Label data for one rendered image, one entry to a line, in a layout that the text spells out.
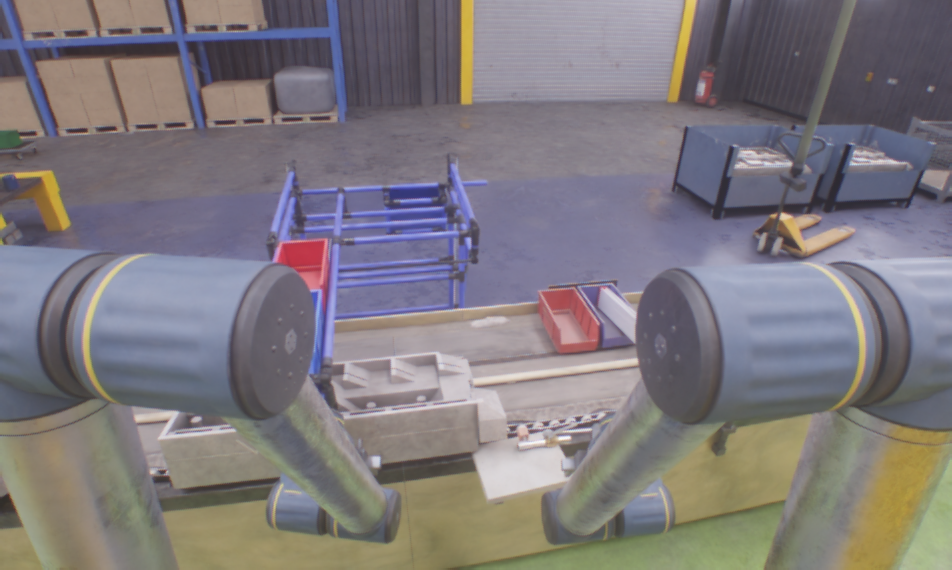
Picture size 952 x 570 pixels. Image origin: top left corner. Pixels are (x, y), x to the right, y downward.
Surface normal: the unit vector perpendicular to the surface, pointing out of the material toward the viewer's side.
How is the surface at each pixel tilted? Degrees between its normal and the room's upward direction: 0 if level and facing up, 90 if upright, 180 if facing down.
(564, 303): 88
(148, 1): 90
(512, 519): 90
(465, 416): 80
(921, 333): 56
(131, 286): 19
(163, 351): 66
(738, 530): 0
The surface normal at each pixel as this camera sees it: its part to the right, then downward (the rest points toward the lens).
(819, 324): 0.08, -0.28
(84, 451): 0.83, 0.22
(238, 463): 0.18, 0.33
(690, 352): -0.98, 0.04
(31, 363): -0.10, 0.40
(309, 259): 0.18, 0.54
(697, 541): 0.01, -0.87
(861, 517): -0.59, 0.28
